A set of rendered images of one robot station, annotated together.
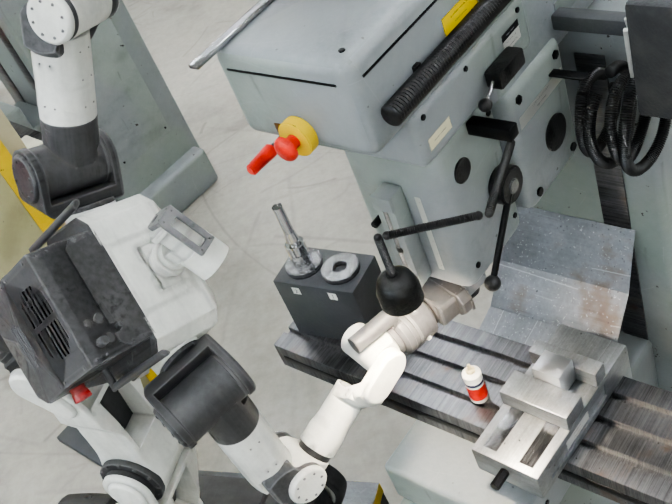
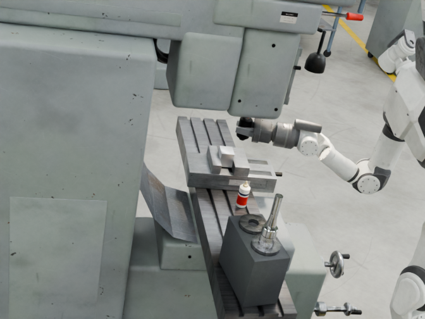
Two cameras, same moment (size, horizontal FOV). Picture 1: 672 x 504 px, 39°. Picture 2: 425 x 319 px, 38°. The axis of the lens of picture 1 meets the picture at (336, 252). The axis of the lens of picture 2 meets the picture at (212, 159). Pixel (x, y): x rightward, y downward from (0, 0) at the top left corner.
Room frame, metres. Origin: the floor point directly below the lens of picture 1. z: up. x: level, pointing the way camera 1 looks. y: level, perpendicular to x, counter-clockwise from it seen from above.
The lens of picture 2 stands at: (3.15, 0.43, 2.24)
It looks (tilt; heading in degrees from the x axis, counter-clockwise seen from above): 31 degrees down; 201
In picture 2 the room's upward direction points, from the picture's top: 12 degrees clockwise
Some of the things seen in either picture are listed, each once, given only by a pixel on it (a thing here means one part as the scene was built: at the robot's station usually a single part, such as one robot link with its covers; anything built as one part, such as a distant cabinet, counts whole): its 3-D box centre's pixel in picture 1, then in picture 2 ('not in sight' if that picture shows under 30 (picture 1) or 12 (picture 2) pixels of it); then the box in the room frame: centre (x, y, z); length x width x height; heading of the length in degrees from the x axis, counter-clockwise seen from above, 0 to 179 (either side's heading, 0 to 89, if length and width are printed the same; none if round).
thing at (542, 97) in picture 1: (489, 116); (202, 59); (1.40, -0.36, 1.47); 0.24 x 0.19 x 0.26; 37
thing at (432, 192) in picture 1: (434, 182); (257, 64); (1.28, -0.21, 1.47); 0.21 x 0.19 x 0.32; 37
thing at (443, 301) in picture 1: (429, 308); (269, 133); (1.25, -0.12, 1.23); 0.13 x 0.12 x 0.10; 22
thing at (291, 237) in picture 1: (285, 224); (274, 211); (1.68, 0.08, 1.22); 0.03 x 0.03 x 0.11
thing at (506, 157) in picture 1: (500, 177); not in sight; (1.09, -0.27, 1.58); 0.17 x 0.01 x 0.01; 145
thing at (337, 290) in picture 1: (334, 293); (253, 257); (1.64, 0.04, 1.00); 0.22 x 0.12 x 0.20; 47
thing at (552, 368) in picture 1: (554, 373); (225, 156); (1.16, -0.29, 1.01); 0.06 x 0.05 x 0.06; 35
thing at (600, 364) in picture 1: (550, 400); (230, 168); (1.14, -0.27, 0.96); 0.35 x 0.15 x 0.11; 125
